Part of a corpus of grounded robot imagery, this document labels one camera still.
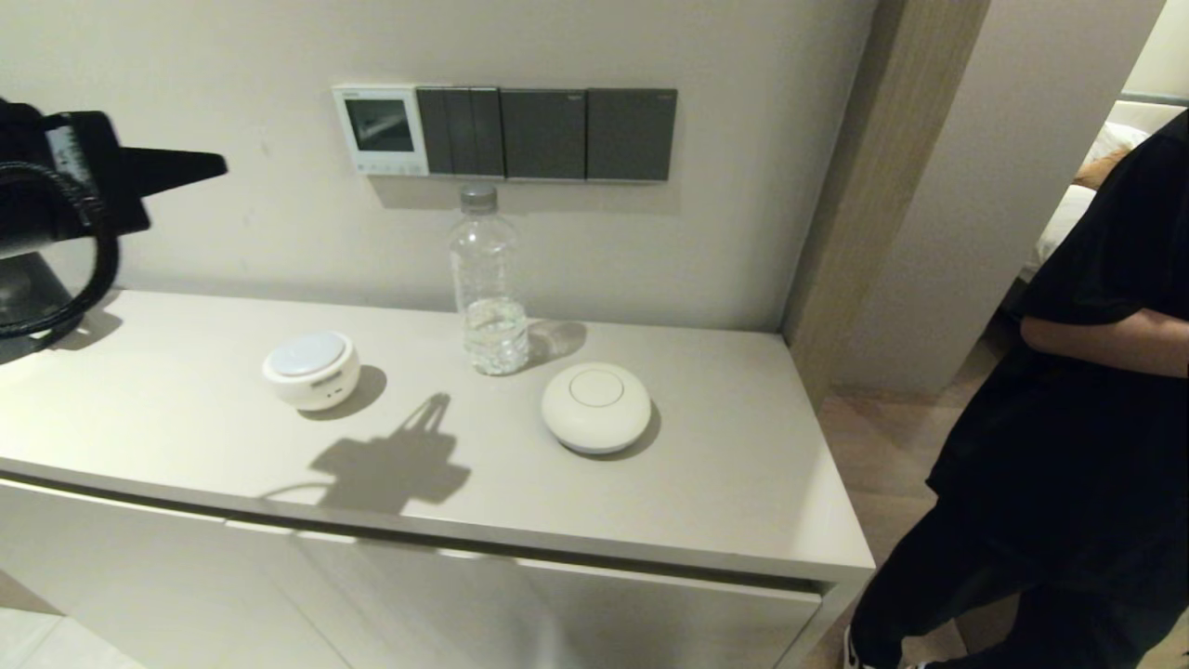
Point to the person in black clothes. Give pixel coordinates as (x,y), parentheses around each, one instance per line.
(1068,446)

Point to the clear plastic water bottle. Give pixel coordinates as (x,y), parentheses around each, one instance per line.
(489,279)

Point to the grey cabinet door wide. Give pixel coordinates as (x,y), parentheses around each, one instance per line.
(557,623)

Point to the brown pillow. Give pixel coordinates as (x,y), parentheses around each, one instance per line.
(1101,172)

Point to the person right bare forearm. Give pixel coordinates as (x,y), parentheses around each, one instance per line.
(1105,339)

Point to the white bed duvet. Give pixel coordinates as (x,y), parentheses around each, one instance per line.
(1064,223)

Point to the black glossy stand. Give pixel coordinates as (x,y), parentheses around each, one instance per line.
(28,297)

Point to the grey cabinet door narrow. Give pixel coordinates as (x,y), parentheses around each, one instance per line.
(111,585)

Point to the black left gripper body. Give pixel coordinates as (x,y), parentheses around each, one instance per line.
(46,218)

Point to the white pillow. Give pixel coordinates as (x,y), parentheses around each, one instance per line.
(1110,139)

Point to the white round dome device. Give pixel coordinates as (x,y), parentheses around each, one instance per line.
(596,409)

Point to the grey sideboard cabinet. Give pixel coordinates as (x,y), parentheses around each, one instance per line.
(186,418)

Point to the white round smart speaker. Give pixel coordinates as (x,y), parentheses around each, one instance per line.
(311,372)

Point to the beige upholstered headboard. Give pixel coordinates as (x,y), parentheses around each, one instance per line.
(1138,116)

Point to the wooden door frame post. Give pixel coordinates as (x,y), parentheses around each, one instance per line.
(873,186)

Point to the grey triple rocker switch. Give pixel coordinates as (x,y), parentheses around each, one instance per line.
(460,130)

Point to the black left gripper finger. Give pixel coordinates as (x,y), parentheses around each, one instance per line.
(167,170)

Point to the white wall thermostat panel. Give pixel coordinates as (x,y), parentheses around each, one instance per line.
(381,163)

